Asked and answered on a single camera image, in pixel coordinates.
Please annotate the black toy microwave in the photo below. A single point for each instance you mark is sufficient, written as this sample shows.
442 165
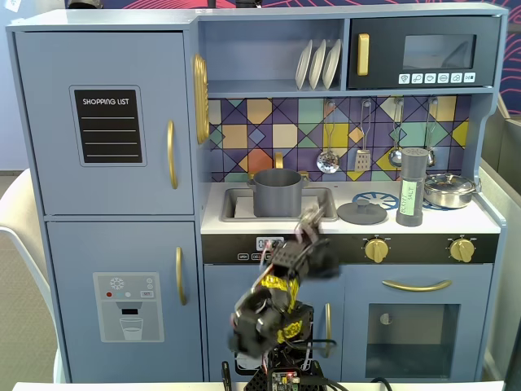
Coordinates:
382 53

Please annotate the blue burner grate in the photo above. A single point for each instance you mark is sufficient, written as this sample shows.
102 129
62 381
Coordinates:
384 200

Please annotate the gold stove knob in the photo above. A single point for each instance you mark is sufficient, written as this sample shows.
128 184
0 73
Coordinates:
462 250
376 250

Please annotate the blue oven door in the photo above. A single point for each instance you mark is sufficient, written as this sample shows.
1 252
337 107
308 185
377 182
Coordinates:
472 326

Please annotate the steel ladle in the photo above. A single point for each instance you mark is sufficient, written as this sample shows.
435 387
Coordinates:
395 156

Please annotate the white toy plate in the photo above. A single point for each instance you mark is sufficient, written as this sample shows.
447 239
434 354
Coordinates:
303 67
331 65
316 67

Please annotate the black table clamp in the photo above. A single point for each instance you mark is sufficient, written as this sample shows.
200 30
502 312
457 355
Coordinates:
226 376

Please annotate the gray pot lid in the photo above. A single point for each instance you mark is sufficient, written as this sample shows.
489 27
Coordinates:
362 213

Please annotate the gray salt shaker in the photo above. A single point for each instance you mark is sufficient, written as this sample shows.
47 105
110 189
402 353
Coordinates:
411 191

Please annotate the gray cooking pot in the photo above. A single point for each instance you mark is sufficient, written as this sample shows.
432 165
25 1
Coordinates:
277 195

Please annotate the steel slotted spoon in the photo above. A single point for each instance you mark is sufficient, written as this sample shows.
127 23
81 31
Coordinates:
328 162

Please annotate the blue toy kitchen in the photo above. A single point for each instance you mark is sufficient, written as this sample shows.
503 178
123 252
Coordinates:
122 195

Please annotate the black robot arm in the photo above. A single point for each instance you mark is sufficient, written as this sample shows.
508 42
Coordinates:
260 322

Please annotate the steel slotted spatula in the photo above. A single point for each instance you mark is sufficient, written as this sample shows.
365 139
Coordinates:
362 161

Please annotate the white chair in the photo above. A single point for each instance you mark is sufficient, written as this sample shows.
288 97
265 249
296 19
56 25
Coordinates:
20 212

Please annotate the steel serving spoon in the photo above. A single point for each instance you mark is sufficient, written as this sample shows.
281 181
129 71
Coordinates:
430 156

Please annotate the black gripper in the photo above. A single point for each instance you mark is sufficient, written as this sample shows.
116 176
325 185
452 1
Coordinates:
306 233

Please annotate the steel pot with lid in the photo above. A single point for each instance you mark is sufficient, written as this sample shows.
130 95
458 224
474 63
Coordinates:
447 191

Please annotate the gold toy faucet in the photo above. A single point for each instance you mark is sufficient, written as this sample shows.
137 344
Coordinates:
278 159

